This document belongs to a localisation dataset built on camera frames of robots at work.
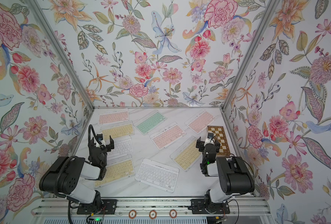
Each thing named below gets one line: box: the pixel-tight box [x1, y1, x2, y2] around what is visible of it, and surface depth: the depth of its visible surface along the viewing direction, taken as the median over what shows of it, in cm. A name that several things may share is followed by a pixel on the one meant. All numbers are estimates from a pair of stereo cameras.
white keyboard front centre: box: [134, 157, 180, 193], surface depth 86 cm
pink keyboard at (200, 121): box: [184, 108, 217, 135], surface depth 115 cm
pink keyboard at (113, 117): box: [97, 110, 129, 126], surface depth 116 cm
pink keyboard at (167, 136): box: [149, 121, 187, 150], surface depth 106 cm
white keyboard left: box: [106, 134, 134, 164], surface depth 97 cm
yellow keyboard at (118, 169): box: [94, 154, 136, 189], surface depth 88 cm
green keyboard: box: [133, 109, 168, 136], surface depth 115 cm
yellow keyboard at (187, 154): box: [170, 135, 203, 172], surface depth 95 cm
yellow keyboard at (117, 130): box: [100, 120, 135, 140], surface depth 109 cm
